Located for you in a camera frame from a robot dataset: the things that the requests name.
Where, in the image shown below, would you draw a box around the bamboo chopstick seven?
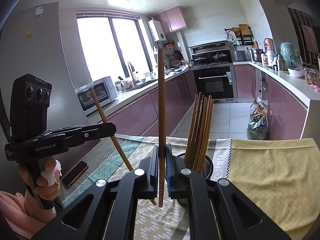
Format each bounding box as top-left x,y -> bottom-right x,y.
89,87 -> 158,206

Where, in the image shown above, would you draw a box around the bamboo chopstick two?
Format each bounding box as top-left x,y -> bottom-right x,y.
186,93 -> 202,168

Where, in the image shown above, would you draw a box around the bamboo chopstick six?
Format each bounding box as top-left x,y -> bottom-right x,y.
197,97 -> 213,174

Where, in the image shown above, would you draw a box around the bamboo chopstick four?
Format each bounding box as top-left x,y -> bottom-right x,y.
193,96 -> 209,171

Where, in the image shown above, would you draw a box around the bamboo chopstick eight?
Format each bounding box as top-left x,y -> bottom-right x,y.
158,48 -> 166,207

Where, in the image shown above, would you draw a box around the bamboo chopstick five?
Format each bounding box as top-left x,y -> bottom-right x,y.
195,96 -> 213,173

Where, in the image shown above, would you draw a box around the bamboo chopstick three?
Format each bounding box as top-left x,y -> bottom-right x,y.
187,93 -> 206,170

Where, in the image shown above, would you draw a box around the bamboo chopstick one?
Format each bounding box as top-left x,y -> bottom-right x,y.
184,93 -> 201,164

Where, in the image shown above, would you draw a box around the pink sleeve forearm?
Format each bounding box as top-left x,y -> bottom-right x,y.
1,191 -> 56,239

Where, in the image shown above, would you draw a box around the kitchen window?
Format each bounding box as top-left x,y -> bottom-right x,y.
76,15 -> 153,82

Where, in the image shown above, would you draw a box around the person's left hand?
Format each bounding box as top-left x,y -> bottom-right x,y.
17,156 -> 62,201

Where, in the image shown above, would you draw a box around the smartphone with orange case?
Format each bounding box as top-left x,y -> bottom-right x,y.
62,161 -> 89,187

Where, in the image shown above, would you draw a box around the black mesh utensil cup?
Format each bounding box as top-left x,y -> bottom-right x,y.
175,153 -> 214,208

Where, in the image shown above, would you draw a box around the white microwave oven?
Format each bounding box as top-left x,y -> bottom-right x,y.
76,76 -> 117,115

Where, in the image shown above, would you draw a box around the patterned beige tablecloth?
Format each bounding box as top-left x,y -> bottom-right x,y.
57,133 -> 234,240

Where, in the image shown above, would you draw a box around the yellow cloth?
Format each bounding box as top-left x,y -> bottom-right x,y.
228,138 -> 319,239

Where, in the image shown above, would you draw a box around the bag of vegetables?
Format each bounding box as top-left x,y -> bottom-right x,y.
246,99 -> 268,140

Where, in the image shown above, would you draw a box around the grey refrigerator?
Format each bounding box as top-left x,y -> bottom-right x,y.
0,2 -> 101,176

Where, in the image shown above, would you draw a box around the white water heater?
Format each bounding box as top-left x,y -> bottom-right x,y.
148,20 -> 167,42

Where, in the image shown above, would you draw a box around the pink lower cabinets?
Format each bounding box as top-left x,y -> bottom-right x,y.
86,63 -> 308,142

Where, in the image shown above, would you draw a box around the black built-in oven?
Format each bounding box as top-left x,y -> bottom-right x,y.
192,63 -> 238,102

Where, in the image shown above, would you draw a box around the pink upper cabinet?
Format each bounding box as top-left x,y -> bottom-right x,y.
153,7 -> 187,33

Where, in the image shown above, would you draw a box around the steel stock pot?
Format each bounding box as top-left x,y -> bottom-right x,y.
250,48 -> 264,63

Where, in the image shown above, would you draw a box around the wall utensil rack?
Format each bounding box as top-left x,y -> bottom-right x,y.
224,24 -> 254,46

